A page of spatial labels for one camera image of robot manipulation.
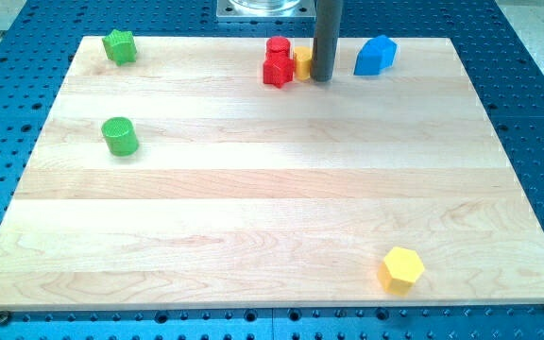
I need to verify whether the red star block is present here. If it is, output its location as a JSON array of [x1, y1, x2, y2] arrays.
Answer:
[[263, 54, 295, 88]]

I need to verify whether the blue angular block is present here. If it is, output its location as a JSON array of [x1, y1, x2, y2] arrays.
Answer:
[[354, 35, 398, 76]]

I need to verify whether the red cylinder block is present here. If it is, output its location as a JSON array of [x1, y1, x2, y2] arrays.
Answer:
[[265, 36, 291, 60]]

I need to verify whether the yellow heart block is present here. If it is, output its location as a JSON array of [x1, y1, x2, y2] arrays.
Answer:
[[293, 46, 313, 80]]

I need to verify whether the green cylinder block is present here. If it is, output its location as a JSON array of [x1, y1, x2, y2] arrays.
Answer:
[[101, 117, 139, 157]]

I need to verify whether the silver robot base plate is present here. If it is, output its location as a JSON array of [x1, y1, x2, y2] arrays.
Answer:
[[216, 0, 316, 19]]

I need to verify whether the board clamp screw left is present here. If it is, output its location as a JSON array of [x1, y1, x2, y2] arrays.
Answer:
[[0, 311, 11, 326]]

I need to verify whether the yellow hexagon block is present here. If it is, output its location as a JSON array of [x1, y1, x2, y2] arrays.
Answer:
[[377, 246, 425, 297]]

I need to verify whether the light wooden board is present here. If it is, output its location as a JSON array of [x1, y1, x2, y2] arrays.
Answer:
[[0, 36, 544, 311]]

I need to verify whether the green star block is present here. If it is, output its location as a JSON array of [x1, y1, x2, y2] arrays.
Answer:
[[102, 29, 137, 66]]

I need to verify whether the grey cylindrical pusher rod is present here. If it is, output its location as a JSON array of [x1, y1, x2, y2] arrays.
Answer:
[[311, 0, 344, 82]]

